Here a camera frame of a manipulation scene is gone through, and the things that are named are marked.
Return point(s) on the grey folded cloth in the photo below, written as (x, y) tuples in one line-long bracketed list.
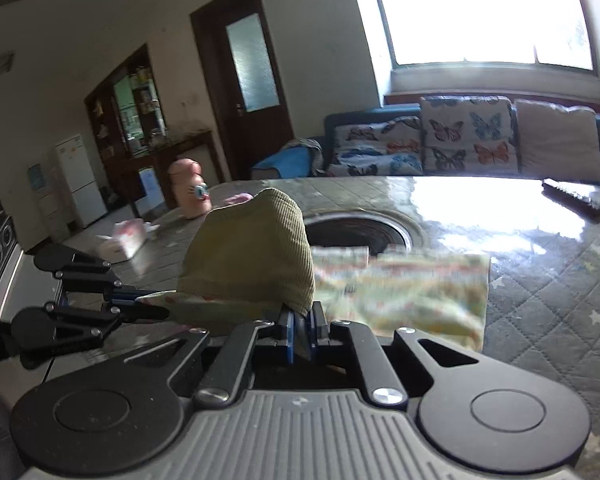
[(305, 152)]

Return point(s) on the white tissue pack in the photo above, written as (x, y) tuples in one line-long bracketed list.
[(125, 240)]

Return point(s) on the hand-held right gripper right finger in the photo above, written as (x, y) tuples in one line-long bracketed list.
[(319, 330)]

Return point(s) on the dark wooden door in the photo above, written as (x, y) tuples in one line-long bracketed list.
[(215, 85)]

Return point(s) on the white water dispenser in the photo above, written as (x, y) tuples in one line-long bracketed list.
[(47, 205)]

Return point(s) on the beige pillow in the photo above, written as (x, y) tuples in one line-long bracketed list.
[(560, 142)]

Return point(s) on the tall butterfly print pillow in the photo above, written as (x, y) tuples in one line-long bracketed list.
[(467, 135)]

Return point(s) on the white refrigerator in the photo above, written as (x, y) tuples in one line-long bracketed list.
[(80, 180)]

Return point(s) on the flat butterfly print cushion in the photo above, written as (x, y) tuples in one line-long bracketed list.
[(375, 150)]

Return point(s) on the quilted grey table cover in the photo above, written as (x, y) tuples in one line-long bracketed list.
[(545, 300)]

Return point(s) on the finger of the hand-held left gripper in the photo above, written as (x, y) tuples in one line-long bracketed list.
[(65, 327), (87, 275)]

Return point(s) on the green striped dotted garment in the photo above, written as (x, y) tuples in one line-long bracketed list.
[(250, 250)]

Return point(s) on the round black induction cooker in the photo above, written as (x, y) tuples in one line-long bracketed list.
[(360, 232)]

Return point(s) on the dark wooden display cabinet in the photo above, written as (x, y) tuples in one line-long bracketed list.
[(110, 135)]

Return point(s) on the blue sofa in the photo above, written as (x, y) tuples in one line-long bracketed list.
[(360, 112)]

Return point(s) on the black remote control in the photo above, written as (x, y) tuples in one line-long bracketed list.
[(572, 199)]

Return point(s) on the pink plush toy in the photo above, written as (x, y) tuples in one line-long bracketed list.
[(190, 190)]

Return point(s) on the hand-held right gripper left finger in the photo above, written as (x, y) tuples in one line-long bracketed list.
[(290, 340)]

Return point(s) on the window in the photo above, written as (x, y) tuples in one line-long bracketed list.
[(480, 10)]

